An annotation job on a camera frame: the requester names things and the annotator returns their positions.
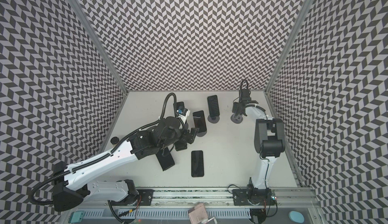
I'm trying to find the grey round phone stand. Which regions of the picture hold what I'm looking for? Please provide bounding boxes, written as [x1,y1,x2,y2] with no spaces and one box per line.
[230,113,243,124]

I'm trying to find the black phone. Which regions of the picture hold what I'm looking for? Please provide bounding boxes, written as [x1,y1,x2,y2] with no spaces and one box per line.
[156,148,175,171]
[207,95,220,118]
[193,110,207,133]
[191,150,204,178]
[174,141,188,152]
[173,101,187,117]

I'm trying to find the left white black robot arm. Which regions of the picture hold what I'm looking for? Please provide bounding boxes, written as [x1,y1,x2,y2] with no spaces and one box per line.
[28,93,198,212]

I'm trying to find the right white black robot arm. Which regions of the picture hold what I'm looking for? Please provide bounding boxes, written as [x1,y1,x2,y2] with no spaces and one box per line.
[230,79,286,205]

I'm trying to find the grey stand under middle phone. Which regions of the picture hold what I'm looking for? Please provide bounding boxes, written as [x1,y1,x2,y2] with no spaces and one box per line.
[196,131,207,137]

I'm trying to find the grey stand under phone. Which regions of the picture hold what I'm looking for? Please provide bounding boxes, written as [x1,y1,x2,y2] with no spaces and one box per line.
[196,131,207,137]
[207,116,220,124]

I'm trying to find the grey stand under back phone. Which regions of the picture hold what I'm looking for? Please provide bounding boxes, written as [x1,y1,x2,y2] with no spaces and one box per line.
[207,116,220,124]

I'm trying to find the small jar with black lid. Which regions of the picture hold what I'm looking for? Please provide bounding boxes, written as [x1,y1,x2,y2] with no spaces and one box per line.
[110,137,120,146]

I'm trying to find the pink box at front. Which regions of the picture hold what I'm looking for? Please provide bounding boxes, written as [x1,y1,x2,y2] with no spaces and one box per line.
[188,203,218,224]

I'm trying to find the teal round object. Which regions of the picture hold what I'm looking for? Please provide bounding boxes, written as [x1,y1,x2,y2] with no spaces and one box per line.
[289,211,305,224]

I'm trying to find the teal square object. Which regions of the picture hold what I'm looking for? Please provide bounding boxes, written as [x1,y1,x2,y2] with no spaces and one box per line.
[68,211,85,224]

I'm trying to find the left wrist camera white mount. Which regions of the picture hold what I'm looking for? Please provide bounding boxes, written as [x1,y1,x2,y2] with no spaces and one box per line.
[176,107,191,123]

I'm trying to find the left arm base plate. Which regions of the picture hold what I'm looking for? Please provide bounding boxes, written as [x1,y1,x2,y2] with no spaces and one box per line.
[120,189,154,206]

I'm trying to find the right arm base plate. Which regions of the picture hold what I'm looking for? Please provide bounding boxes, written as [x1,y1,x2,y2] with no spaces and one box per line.
[231,189,277,206]

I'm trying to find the aluminium front rail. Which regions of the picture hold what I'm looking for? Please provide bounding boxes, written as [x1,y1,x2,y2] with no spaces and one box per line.
[138,187,320,210]

